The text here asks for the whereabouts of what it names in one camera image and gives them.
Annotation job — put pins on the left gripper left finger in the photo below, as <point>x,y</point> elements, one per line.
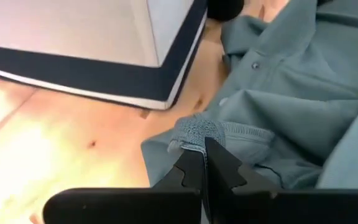
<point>188,174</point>

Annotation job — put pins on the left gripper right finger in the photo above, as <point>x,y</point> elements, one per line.
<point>228,174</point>

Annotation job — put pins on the grey-green button shirt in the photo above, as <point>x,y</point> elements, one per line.
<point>291,109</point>

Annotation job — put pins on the navy white striped fabric bin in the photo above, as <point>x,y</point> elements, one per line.
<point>73,31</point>

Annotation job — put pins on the black garment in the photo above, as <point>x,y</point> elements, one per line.
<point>225,9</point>

